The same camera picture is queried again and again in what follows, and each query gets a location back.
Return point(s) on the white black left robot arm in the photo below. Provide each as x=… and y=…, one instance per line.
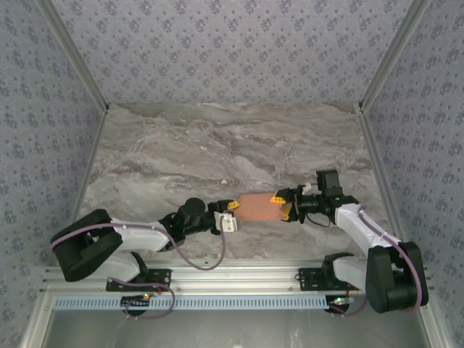
x=137, y=235

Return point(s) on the orange paper box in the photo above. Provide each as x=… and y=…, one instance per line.
x=259, y=208

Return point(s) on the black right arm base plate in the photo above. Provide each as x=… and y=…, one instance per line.
x=308, y=279

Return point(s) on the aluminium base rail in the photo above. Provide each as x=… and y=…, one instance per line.
x=235, y=275

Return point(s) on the aluminium table side rail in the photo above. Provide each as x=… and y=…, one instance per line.
x=91, y=152
x=377, y=163

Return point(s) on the grey metal sheet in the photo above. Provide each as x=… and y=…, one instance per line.
x=235, y=330

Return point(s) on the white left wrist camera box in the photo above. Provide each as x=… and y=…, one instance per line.
x=228, y=222

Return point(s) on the aluminium frame corner post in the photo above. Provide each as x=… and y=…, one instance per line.
x=75, y=54
x=390, y=54

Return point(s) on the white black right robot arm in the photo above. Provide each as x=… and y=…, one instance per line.
x=355, y=224

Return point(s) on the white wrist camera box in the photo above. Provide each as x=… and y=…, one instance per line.
x=308, y=186
x=228, y=222

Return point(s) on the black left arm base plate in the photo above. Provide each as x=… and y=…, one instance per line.
x=159, y=279

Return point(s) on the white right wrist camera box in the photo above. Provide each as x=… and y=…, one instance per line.
x=308, y=186

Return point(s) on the small circuit board with LED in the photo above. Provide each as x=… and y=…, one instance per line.
x=136, y=301
x=340, y=301

